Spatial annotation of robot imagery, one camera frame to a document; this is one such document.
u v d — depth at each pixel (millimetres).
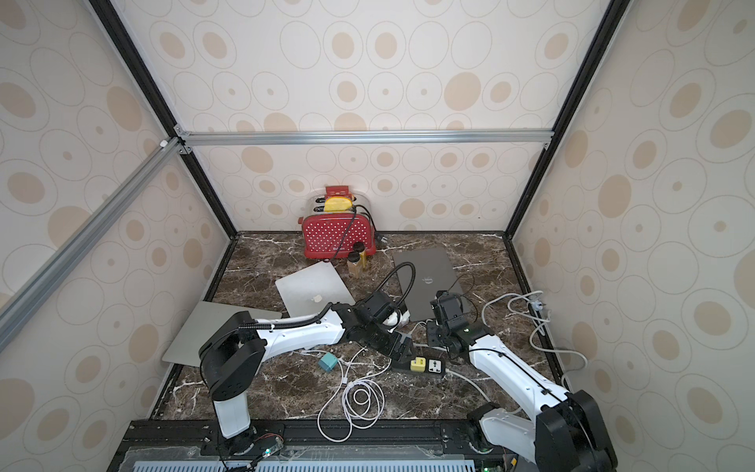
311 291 1001
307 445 730
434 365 833
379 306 673
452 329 635
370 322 674
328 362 847
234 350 512
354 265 1001
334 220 1003
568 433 395
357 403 793
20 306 511
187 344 941
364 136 996
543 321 974
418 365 794
